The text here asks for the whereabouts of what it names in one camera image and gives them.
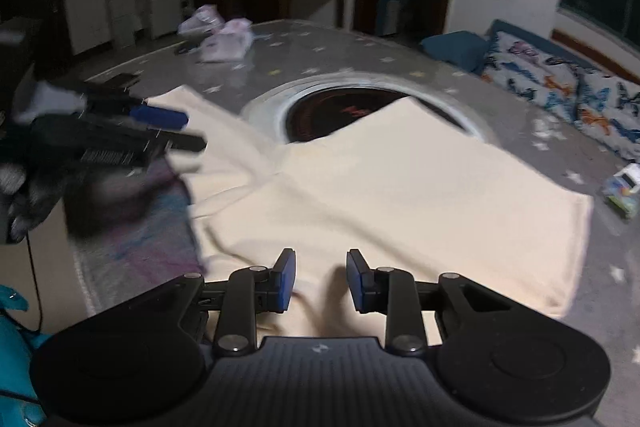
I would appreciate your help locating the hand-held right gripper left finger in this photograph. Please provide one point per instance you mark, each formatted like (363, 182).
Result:
(284, 282)

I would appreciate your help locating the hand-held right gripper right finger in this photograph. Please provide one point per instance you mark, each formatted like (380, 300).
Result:
(356, 282)

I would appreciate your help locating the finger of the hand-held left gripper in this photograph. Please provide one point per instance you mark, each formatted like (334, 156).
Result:
(180, 143)
(160, 117)

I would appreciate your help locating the cream garment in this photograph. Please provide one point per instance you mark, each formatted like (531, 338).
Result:
(400, 187)

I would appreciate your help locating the person's left hand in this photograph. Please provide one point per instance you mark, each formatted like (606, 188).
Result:
(30, 192)

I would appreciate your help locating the pale purple plastic bag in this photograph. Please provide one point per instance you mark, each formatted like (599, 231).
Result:
(227, 42)
(200, 19)

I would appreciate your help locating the water dispenser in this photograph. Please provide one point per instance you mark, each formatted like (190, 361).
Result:
(117, 12)

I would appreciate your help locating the black round induction cooktop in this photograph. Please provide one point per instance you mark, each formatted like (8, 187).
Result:
(340, 112)

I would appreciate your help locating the grey star tablecloth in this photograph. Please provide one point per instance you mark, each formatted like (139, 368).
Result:
(350, 52)

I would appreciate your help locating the person's teal clothing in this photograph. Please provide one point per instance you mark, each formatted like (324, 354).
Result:
(15, 357)

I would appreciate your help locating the blue sofa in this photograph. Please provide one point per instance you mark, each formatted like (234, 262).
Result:
(450, 49)

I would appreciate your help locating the small clear plastic box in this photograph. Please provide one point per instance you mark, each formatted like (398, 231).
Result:
(622, 192)

